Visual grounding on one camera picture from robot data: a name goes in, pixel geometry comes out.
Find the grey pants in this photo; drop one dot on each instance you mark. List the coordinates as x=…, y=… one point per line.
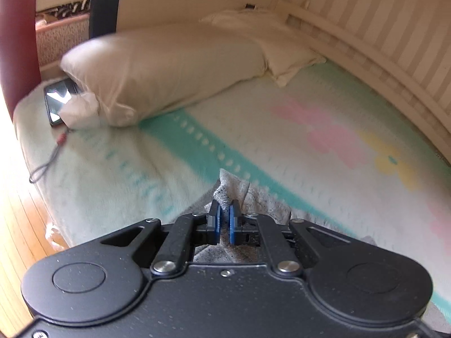
x=262, y=197

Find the wooden bed frame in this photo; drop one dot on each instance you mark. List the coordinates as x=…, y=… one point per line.
x=384, y=67

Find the pastel flower print blanket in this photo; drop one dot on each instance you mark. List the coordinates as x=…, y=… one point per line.
x=317, y=155

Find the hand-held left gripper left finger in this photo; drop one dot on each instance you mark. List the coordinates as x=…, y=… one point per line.
x=215, y=224

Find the dark post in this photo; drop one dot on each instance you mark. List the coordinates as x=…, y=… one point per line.
x=104, y=16

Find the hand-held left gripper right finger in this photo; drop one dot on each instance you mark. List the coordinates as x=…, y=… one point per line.
x=232, y=225

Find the large cream pillow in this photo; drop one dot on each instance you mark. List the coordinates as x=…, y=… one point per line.
x=158, y=70

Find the white crumpled cloth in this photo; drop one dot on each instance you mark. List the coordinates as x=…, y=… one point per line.
x=81, y=112

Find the dark red curtain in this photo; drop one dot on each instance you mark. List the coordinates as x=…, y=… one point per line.
x=17, y=35

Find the speckled pink basket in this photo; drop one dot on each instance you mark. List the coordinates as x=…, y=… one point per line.
x=61, y=40

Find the flat cream pillow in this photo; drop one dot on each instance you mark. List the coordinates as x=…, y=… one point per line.
x=278, y=42

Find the black smartphone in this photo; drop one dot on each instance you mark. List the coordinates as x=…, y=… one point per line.
x=55, y=98

